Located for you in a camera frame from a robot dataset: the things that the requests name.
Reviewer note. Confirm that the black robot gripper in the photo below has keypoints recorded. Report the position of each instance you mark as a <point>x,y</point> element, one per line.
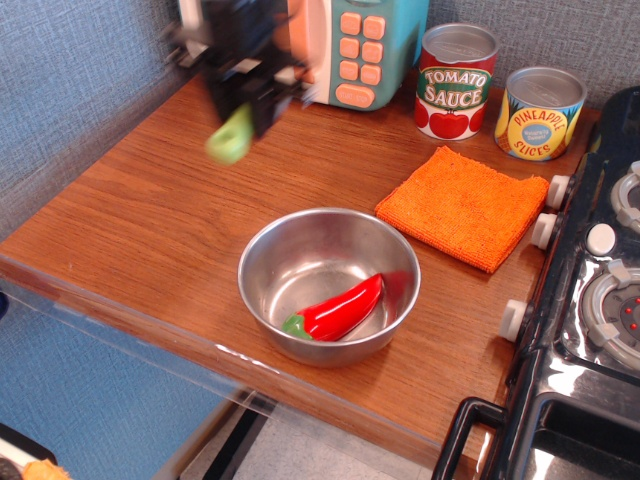
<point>238,37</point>

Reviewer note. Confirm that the green handled grey spatula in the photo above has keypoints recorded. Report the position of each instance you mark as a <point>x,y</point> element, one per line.
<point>233,139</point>

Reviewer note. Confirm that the orange folded cloth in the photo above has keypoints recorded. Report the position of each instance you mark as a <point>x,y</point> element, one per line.
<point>464,208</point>

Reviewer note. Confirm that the white stove knob top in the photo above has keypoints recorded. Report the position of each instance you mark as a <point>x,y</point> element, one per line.
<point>557,190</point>

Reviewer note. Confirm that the white stove knob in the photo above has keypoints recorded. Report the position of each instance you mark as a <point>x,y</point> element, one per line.
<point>543,230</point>
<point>557,190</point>
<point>512,319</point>

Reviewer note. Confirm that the teal toy microwave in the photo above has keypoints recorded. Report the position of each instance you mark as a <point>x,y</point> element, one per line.
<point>360,51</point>

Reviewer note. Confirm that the steel mixing bowl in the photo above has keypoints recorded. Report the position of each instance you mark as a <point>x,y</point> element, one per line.
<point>313,255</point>

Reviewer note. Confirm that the tomato sauce can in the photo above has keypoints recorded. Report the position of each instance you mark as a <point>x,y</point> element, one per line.
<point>454,78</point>

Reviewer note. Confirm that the red toy chili pepper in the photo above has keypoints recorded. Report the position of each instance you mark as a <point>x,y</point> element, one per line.
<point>333,318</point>

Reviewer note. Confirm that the pineapple slices can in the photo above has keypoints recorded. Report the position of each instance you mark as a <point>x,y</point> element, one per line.
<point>539,113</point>

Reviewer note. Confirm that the white stove knob middle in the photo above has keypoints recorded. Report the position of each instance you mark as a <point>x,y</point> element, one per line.
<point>543,230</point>

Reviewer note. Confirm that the white stove knob bottom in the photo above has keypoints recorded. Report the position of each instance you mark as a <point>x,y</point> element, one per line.
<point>512,319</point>

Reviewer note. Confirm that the orange plush object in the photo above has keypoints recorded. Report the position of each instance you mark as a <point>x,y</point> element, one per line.
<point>44,470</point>

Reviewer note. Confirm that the black toy stove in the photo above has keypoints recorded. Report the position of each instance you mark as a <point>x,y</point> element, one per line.
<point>573,384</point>

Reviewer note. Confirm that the black oven door handle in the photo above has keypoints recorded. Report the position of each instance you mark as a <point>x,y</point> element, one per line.
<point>471,411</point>

